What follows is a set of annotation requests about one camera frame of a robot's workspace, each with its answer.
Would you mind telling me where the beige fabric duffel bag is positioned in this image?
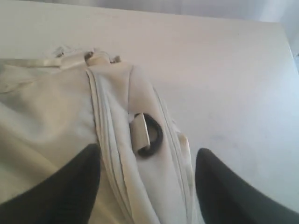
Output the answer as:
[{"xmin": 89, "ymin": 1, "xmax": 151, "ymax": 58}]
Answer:
[{"xmin": 0, "ymin": 51, "xmax": 198, "ymax": 224}]

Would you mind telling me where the black plastic D-ring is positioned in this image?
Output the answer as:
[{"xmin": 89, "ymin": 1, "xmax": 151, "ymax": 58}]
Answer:
[{"xmin": 137, "ymin": 113, "xmax": 164, "ymax": 157}]

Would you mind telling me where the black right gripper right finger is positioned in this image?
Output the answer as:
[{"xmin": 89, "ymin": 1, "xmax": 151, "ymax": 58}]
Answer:
[{"xmin": 195, "ymin": 148, "xmax": 299, "ymax": 224}]

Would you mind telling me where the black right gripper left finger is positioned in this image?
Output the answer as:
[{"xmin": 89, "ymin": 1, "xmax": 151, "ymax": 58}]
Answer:
[{"xmin": 0, "ymin": 144, "xmax": 100, "ymax": 224}]

